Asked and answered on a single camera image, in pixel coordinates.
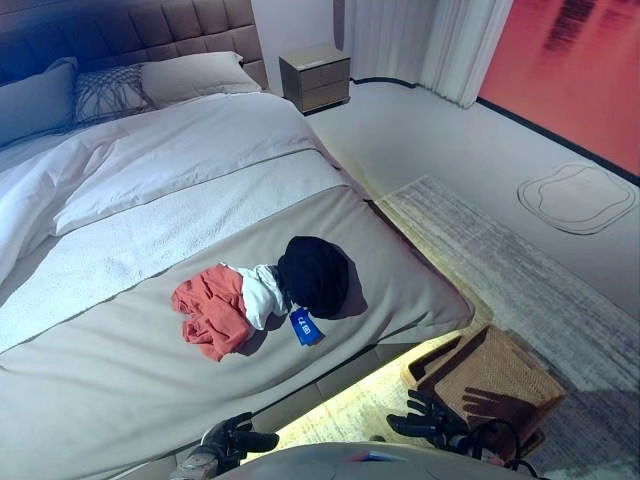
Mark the orange garment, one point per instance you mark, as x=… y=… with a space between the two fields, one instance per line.
x=210 y=310

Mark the white curtain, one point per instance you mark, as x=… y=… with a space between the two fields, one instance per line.
x=430 y=45

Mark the blue hang tag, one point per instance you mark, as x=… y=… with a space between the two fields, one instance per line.
x=306 y=327

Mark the grey robot torso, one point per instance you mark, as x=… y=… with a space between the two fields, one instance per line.
x=380 y=462

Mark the white duvet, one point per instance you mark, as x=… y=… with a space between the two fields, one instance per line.
x=175 y=160

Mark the brown tufted headboard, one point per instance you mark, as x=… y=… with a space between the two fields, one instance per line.
x=150 y=30

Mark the plain beige pillow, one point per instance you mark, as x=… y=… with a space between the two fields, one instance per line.
x=195 y=80

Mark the white outlined floor mat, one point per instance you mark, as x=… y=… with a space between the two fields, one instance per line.
x=580 y=200

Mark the white garment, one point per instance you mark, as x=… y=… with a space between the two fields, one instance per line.
x=260 y=295

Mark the red lit window pane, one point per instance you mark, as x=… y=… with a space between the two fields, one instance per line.
x=575 y=75

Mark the black garment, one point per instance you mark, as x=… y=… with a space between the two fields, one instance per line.
x=315 y=280

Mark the brown wicker basket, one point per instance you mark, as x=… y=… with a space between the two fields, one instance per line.
x=495 y=375

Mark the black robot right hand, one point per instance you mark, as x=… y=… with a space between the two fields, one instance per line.
x=430 y=422

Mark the grey streaked rug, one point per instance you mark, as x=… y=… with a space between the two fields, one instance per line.
x=500 y=280

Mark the plain grey pillow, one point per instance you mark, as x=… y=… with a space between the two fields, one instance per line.
x=35 y=105

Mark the line patterned cushion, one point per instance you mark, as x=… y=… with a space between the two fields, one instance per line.
x=107 y=95

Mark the brown nightstand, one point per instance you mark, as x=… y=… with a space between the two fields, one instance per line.
x=317 y=80

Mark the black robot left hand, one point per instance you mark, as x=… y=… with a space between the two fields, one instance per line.
x=235 y=440

